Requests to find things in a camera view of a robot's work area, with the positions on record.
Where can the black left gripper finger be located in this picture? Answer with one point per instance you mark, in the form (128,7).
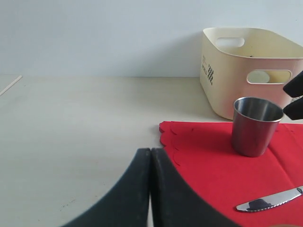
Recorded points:
(174,203)
(126,204)
(294,88)
(294,110)

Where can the stainless steel cup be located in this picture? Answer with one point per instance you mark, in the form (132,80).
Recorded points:
(254,123)

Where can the silver butter knife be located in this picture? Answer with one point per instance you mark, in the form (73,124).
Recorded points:
(270,201)

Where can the red scalloped cloth mat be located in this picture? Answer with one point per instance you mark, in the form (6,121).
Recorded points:
(204,157)

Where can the cream plastic tub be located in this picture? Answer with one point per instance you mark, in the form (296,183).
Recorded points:
(239,62)

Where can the white stick on table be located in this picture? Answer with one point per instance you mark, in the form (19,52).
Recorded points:
(3,91)

